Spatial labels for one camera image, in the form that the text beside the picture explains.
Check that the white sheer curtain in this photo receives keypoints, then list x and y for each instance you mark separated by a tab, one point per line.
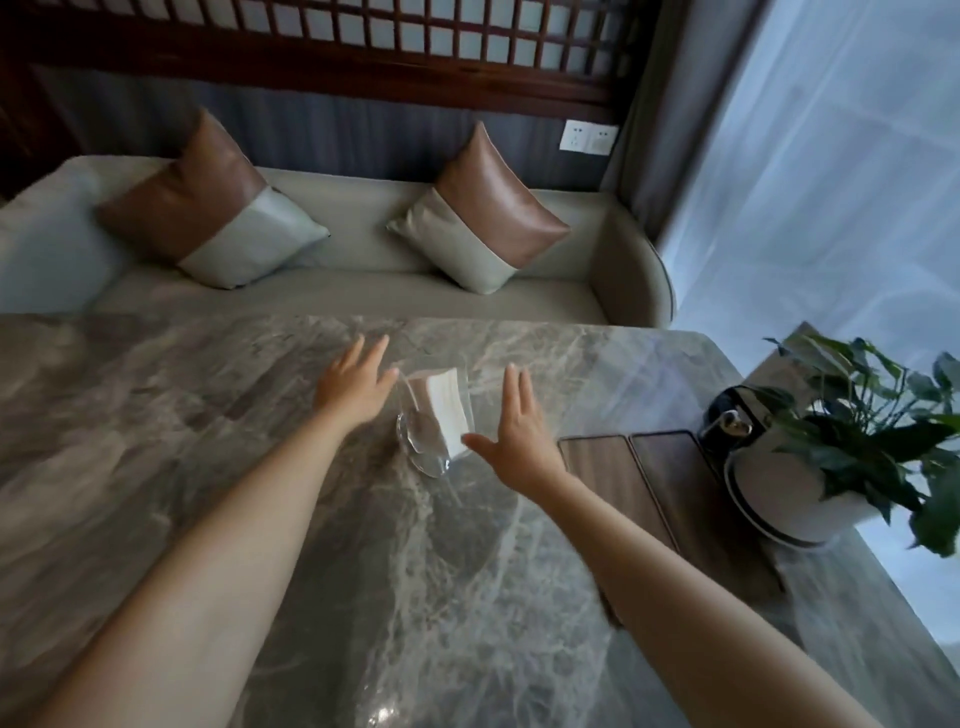
825	187

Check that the green leafy houseplant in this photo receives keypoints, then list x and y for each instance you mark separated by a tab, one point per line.
862	420

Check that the grey drape curtain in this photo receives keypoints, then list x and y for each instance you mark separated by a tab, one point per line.
675	112

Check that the person's left hand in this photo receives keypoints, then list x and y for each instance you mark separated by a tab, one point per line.
352	394

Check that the light brown wooden tray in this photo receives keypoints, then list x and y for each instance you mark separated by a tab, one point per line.
611	480

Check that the dark wooden lattice screen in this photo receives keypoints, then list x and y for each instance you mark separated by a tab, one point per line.
300	60

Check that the dark wooden tray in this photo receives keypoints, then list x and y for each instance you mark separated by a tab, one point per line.
694	495

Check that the brown and grey cushion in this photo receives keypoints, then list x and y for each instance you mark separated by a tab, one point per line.
202	210
484	214

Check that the grey fabric sofa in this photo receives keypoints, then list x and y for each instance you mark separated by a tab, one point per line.
360	247

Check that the grey marble table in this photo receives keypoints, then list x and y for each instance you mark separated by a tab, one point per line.
450	585

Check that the person's right hand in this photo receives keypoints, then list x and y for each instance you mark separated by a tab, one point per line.
525	454

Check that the person's left forearm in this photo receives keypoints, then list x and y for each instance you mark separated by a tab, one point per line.
202	577

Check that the white wall socket panel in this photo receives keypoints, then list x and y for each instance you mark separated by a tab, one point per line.
590	137

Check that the black round container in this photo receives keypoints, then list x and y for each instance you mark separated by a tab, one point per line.
724	424

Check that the white pot saucer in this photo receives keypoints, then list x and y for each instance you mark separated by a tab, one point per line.
757	521

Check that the clear acrylic napkin holder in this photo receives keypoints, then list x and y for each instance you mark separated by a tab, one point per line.
424	446

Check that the person's right forearm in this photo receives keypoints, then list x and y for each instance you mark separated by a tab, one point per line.
675	622

